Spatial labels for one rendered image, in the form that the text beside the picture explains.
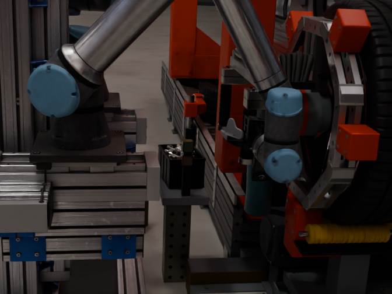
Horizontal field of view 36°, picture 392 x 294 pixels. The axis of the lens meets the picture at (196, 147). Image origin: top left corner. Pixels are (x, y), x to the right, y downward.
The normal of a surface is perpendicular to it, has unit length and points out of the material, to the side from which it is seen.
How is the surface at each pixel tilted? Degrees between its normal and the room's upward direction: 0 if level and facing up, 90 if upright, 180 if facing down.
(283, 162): 90
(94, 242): 90
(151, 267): 0
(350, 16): 35
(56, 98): 96
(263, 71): 93
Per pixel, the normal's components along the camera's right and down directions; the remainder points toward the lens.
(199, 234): 0.04, -0.96
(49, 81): -0.21, 0.37
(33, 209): 0.15, 0.29
